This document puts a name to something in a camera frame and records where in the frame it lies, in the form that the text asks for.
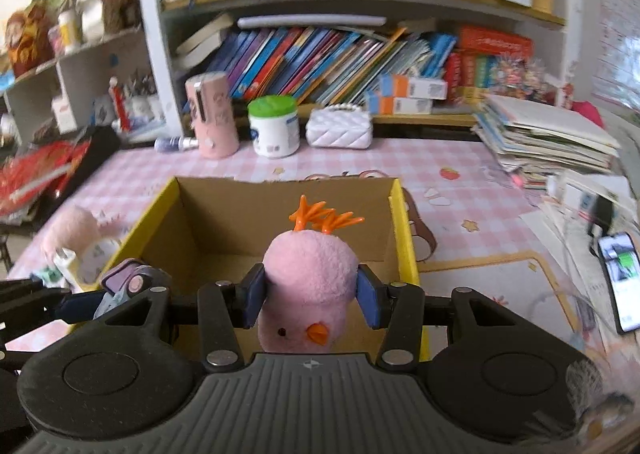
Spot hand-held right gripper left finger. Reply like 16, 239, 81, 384
92, 263, 266, 375

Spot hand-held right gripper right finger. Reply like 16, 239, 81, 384
356, 264, 536, 370

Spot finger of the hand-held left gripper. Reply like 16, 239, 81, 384
0, 279, 108, 324

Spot white charger plug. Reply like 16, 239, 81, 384
52, 248, 83, 292

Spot purple mini stapler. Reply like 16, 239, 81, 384
94, 258, 161, 320

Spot pink chick plush toy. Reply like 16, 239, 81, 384
257, 194, 366, 354

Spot yellow cardboard box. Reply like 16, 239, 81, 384
65, 177, 433, 362

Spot pink hamster plush toy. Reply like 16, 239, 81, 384
42, 204, 126, 285

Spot pale grey flat stick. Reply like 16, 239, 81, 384
7, 169, 71, 202

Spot pink checkered tablecloth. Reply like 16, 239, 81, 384
10, 137, 616, 375

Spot red foil packets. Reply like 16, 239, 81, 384
0, 139, 91, 215

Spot small spray bottle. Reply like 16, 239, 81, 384
154, 135, 201, 153

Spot white jar green lid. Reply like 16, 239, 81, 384
247, 95, 301, 158

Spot white quilted purse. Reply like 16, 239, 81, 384
305, 103, 374, 151

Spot pink cylinder dispenser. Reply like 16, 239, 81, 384
185, 72, 240, 158

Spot white red-label box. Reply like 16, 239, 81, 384
52, 97, 78, 132

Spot orange white small carton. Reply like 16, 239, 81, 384
380, 74, 448, 100
367, 94, 433, 116

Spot pile of loose papers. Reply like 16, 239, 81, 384
520, 169, 640, 345

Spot red tassel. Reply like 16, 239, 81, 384
109, 77, 132, 132

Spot bunch of pens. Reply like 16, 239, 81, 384
122, 73, 160, 101

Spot stack of paper booklets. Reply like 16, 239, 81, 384
472, 94, 621, 187

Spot row of colourful books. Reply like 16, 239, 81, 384
220, 24, 458, 108

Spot smartphone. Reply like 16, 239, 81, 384
595, 231, 640, 335

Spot thick white-paged book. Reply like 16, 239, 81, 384
175, 32, 226, 70
175, 14, 235, 52

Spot white cubby shelf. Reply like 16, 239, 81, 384
0, 24, 168, 145

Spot colourful sparkly bundle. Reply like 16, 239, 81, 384
492, 57, 556, 102

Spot brown orange printed box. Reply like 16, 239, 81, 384
5, 3, 56, 78

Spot white yellow cup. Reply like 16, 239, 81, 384
57, 9, 83, 52

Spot magenta cloth item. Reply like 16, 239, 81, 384
570, 102, 603, 127

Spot grey long bar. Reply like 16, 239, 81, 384
237, 14, 388, 31

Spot red box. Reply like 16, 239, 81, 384
457, 27, 533, 60

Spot white paper bag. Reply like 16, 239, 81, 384
80, 0, 106, 42

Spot pink wall poster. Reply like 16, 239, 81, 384
594, 0, 640, 112

